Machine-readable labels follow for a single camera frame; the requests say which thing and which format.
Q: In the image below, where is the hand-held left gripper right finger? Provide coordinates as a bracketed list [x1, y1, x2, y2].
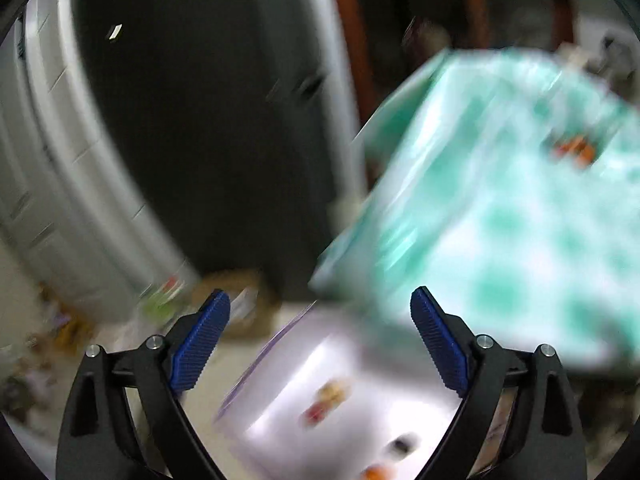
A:
[410, 286, 587, 480]

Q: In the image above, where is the brown wooden chair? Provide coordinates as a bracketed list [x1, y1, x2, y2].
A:
[325, 0, 493, 126]

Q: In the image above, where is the green checkered tablecloth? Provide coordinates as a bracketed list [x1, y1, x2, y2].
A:
[309, 48, 640, 376]

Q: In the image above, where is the dark grey cabinet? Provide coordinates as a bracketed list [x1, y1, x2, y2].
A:
[70, 0, 361, 306]

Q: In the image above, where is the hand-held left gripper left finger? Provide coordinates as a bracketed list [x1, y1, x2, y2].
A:
[56, 289, 232, 480]

